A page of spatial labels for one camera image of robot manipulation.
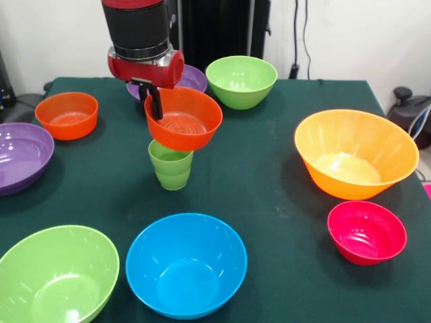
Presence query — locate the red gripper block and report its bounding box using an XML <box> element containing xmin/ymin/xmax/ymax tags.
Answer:
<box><xmin>107</xmin><ymin>46</ymin><xmax>185</xmax><ymax>121</ymax></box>

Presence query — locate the red-orange bowl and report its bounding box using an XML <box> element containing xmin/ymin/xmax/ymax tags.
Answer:
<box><xmin>143</xmin><ymin>86</ymin><xmax>224</xmax><ymax>151</ymax></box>
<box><xmin>34</xmin><ymin>92</ymin><xmax>99</xmax><ymax>141</ymax></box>

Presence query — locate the green cup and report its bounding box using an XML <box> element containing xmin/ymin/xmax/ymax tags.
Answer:
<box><xmin>147</xmin><ymin>139</ymin><xmax>195</xmax><ymax>192</ymax></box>

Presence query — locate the purple bowl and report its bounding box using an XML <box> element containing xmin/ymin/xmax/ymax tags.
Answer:
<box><xmin>0</xmin><ymin>122</ymin><xmax>55</xmax><ymax>198</ymax></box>
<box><xmin>126</xmin><ymin>63</ymin><xmax>208</xmax><ymax>103</ymax></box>

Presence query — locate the blue bowl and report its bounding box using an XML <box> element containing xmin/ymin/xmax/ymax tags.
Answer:
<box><xmin>125</xmin><ymin>212</ymin><xmax>248</xmax><ymax>320</ymax></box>

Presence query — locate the small green bowl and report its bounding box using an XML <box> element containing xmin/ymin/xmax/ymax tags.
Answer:
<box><xmin>205</xmin><ymin>55</ymin><xmax>279</xmax><ymax>110</ymax></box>

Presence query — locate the black grey base foot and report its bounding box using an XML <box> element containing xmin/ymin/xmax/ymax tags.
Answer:
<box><xmin>387</xmin><ymin>86</ymin><xmax>431</xmax><ymax>151</ymax></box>
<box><xmin>0</xmin><ymin>93</ymin><xmax>44</xmax><ymax>124</ymax></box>

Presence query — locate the dark green table cloth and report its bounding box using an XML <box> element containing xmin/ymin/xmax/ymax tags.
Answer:
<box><xmin>0</xmin><ymin>77</ymin><xmax>431</xmax><ymax>323</ymax></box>

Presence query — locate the large green bowl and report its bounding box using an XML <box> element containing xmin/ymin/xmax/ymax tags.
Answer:
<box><xmin>0</xmin><ymin>225</ymin><xmax>121</xmax><ymax>323</ymax></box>

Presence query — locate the large orange bowl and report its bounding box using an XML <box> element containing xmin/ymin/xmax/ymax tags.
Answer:
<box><xmin>294</xmin><ymin>108</ymin><xmax>420</xmax><ymax>201</ymax></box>

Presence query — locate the pink bowl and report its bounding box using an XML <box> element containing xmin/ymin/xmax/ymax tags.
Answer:
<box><xmin>327</xmin><ymin>200</ymin><xmax>408</xmax><ymax>266</ymax></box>

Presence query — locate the black pedestal column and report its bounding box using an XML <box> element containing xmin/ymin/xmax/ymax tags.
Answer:
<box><xmin>164</xmin><ymin>0</ymin><xmax>272</xmax><ymax>65</ymax></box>

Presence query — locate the black wall cable with plug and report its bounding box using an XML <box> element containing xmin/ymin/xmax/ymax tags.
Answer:
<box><xmin>288</xmin><ymin>0</ymin><xmax>312</xmax><ymax>80</ymax></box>

